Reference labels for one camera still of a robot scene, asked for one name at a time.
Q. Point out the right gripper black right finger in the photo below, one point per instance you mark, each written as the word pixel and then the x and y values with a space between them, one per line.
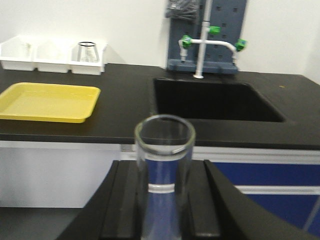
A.
pixel 217 210

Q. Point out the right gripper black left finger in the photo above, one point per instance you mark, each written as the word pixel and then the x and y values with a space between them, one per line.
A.
pixel 112 212

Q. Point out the tall glass test tube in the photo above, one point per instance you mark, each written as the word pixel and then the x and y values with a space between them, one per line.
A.
pixel 164 146

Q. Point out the yellow plastic tray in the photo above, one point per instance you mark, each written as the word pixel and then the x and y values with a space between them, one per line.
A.
pixel 44 102

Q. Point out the blue white base cabinet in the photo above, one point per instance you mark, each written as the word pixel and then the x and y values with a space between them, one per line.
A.
pixel 65 175

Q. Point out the black lab sink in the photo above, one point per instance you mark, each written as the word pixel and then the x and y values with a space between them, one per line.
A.
pixel 212 101

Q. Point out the right white storage bin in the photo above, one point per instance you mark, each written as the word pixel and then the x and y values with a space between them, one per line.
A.
pixel 88 68

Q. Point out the white storage bin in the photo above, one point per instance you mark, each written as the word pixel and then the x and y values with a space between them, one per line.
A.
pixel 17 53
pixel 52 55
pixel 88 68

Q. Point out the middle white storage bin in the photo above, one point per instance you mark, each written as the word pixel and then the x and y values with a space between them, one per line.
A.
pixel 52 55

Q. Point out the white lab faucet green knobs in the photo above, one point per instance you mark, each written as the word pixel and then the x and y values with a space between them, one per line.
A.
pixel 186 42

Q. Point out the left white storage bin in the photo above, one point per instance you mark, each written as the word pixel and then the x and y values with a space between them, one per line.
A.
pixel 17 53

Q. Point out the blue-grey pegboard drying rack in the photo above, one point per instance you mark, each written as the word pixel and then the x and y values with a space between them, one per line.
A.
pixel 186 18

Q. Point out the black wire flask stand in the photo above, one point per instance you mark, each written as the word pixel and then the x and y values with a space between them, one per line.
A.
pixel 87 52

